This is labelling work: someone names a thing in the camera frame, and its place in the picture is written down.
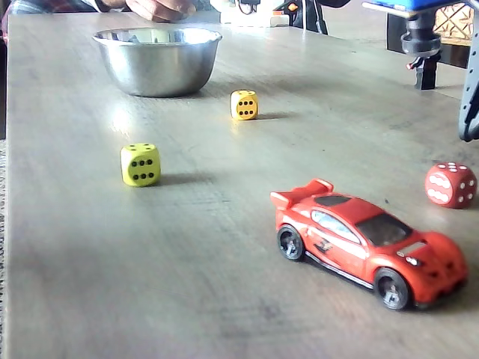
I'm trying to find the white background object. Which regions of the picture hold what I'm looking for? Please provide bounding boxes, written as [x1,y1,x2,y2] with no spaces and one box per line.
[208,0,278,28]

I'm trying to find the black round camera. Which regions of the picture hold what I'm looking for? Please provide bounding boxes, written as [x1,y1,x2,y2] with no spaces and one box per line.
[400,14,444,58]

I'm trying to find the stainless steel bowl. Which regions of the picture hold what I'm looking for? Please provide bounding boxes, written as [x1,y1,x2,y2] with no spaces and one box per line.
[91,26,223,99]

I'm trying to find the black orange background device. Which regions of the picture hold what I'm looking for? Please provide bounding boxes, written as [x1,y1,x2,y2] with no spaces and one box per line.
[272,0,331,37]

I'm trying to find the patterned wooden box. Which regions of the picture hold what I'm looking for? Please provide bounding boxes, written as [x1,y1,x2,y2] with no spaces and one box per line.
[433,4,479,39]

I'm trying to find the lime-yellow die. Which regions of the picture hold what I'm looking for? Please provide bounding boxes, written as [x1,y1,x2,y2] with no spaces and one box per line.
[120,142,162,188]

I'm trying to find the person's hand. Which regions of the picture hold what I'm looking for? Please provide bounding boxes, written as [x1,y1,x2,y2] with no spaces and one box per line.
[125,0,198,23]

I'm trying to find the red toy race car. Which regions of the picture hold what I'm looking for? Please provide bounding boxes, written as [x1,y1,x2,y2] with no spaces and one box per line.
[269,178,469,312]

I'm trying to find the orange-yellow die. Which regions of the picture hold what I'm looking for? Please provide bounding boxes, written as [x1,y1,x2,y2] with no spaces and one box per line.
[229,89,260,122]

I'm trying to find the red die white pips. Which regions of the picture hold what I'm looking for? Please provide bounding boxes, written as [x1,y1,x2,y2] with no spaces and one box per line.
[424,161,478,209]

